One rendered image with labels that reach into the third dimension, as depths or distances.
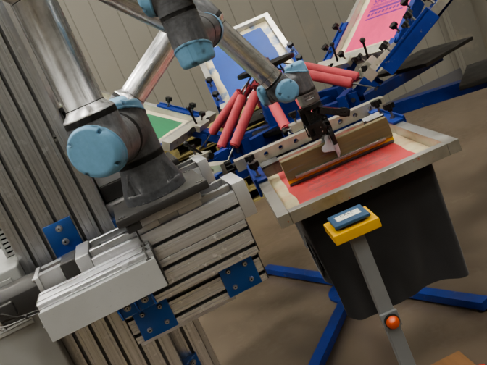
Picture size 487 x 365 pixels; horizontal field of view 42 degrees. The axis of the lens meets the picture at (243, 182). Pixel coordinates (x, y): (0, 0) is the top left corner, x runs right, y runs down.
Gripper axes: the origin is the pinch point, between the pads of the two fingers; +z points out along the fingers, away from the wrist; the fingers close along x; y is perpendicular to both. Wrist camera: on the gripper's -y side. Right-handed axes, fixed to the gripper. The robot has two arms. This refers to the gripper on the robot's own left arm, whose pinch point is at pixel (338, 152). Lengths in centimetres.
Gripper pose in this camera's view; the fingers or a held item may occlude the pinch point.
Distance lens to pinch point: 228.8
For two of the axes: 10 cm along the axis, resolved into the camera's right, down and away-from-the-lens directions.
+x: 0.9, 2.0, -9.8
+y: -9.0, 4.3, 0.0
